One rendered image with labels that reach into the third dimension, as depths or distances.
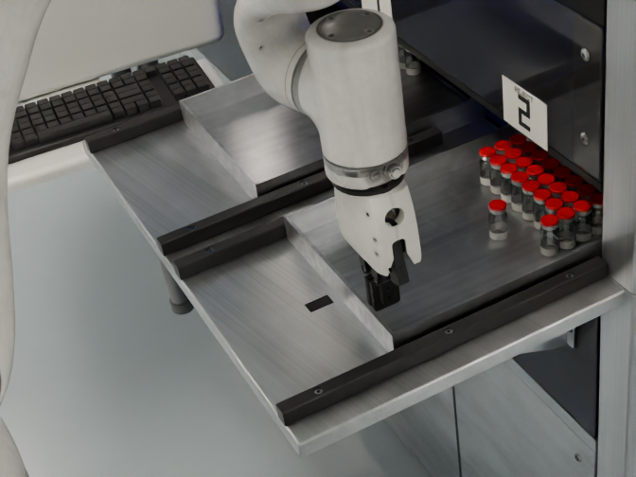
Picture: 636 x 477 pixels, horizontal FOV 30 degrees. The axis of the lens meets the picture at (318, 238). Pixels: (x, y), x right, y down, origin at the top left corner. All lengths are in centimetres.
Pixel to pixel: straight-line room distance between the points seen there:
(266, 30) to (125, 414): 155
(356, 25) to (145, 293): 182
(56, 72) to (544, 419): 97
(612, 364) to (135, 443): 130
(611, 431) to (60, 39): 107
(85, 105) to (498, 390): 78
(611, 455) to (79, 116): 95
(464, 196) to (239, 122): 37
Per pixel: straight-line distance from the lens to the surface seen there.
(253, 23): 110
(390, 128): 112
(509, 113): 139
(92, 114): 189
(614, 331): 139
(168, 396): 257
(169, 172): 161
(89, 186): 328
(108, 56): 203
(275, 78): 115
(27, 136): 188
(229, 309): 135
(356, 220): 119
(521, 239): 140
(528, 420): 170
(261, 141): 163
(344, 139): 112
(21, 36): 81
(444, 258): 138
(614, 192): 127
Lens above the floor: 174
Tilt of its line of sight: 37 degrees down
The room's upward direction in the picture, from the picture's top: 9 degrees counter-clockwise
